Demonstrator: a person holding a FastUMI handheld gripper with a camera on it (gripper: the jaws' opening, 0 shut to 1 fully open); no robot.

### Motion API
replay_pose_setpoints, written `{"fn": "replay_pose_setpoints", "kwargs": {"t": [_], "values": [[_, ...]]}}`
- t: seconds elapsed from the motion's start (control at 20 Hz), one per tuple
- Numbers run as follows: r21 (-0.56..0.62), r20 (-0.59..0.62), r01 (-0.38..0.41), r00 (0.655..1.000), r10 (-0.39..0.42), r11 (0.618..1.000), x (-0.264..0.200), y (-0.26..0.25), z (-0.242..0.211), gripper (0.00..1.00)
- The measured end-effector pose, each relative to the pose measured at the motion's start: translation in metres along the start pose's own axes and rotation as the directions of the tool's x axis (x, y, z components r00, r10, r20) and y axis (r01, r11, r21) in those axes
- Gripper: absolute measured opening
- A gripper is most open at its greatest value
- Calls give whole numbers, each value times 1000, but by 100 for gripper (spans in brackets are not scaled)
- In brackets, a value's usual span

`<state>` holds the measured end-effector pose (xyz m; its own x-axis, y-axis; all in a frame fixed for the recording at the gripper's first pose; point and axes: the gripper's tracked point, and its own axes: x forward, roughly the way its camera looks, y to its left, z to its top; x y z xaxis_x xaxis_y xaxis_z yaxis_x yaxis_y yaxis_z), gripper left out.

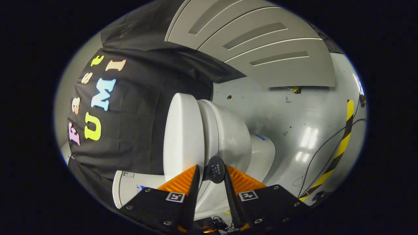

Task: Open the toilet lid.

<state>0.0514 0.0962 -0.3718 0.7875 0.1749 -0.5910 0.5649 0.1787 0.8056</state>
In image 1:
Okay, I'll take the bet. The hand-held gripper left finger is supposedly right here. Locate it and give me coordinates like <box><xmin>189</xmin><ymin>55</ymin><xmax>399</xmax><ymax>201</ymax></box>
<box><xmin>117</xmin><ymin>164</ymin><xmax>201</xmax><ymax>234</ymax></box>

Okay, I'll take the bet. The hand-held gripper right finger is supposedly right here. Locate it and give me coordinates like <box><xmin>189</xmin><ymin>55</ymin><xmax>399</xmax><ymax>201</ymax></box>
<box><xmin>223</xmin><ymin>164</ymin><xmax>311</xmax><ymax>233</ymax></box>

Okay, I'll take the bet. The white toilet lid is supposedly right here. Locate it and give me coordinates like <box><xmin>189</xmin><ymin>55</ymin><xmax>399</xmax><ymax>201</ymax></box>
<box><xmin>163</xmin><ymin>93</ymin><xmax>207</xmax><ymax>189</ymax></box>

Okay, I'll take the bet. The black round lid tab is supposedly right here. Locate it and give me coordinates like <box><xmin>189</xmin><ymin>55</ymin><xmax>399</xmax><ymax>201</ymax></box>
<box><xmin>203</xmin><ymin>156</ymin><xmax>226</xmax><ymax>184</ymax></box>

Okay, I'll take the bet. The white ceramic toilet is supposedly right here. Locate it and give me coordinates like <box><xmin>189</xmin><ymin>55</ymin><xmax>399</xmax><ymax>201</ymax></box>
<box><xmin>112</xmin><ymin>99</ymin><xmax>276</xmax><ymax>221</ymax></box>

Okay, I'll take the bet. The black backdrop cloth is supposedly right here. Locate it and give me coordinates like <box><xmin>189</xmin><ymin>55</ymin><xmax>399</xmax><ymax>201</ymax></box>
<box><xmin>67</xmin><ymin>0</ymin><xmax>247</xmax><ymax>209</ymax></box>

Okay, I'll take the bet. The yellow black hazard tape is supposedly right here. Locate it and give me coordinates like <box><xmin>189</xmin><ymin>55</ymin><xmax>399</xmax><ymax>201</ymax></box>
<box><xmin>298</xmin><ymin>99</ymin><xmax>355</xmax><ymax>202</ymax></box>

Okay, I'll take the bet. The grey drawer cabinet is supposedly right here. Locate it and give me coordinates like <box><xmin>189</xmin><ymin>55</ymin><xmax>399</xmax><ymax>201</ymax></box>
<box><xmin>164</xmin><ymin>0</ymin><xmax>336</xmax><ymax>88</ymax></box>

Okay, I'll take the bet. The black and orange cable bundle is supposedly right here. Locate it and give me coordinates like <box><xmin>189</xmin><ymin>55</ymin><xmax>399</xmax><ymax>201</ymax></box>
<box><xmin>195</xmin><ymin>216</ymin><xmax>243</xmax><ymax>233</ymax></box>

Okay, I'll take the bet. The thin black floor cable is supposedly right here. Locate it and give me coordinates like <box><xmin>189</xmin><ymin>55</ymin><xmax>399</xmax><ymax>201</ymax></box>
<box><xmin>292</xmin><ymin>118</ymin><xmax>367</xmax><ymax>198</ymax></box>

